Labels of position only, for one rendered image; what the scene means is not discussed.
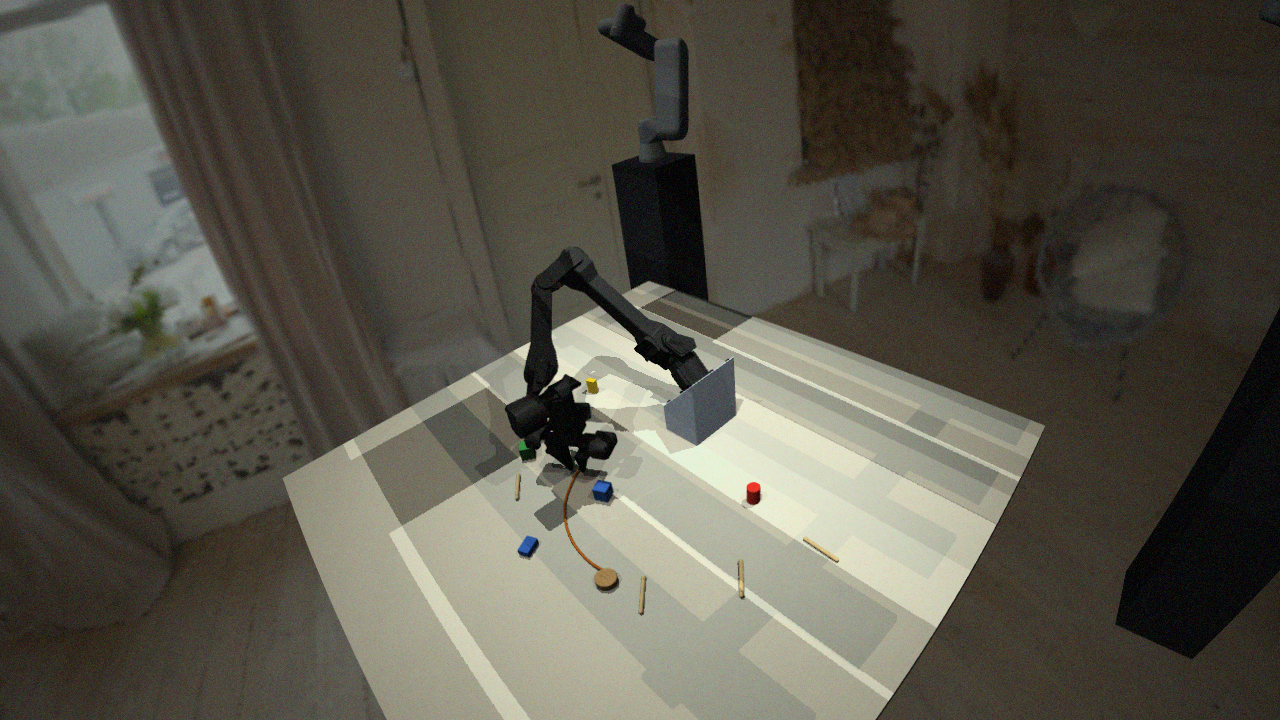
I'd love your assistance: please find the round wooden disc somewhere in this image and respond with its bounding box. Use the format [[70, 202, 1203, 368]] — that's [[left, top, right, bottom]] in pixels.
[[594, 568, 618, 591]]

